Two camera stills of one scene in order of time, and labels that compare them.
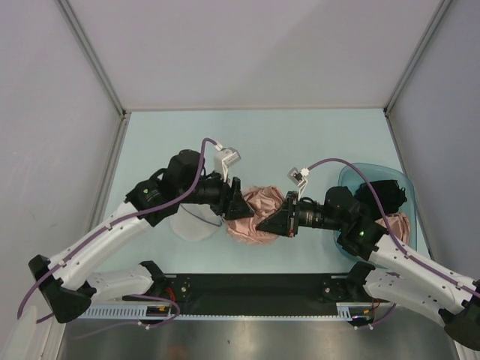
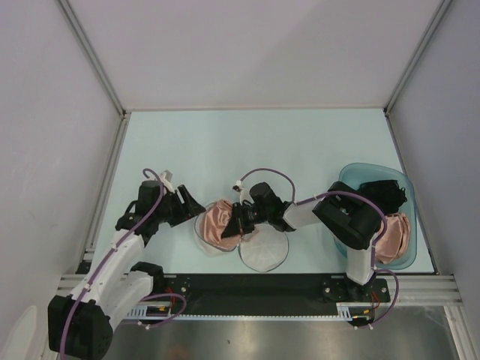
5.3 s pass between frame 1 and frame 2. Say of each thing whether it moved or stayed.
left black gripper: moved
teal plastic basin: stayed
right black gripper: moved
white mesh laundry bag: moved
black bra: stayed
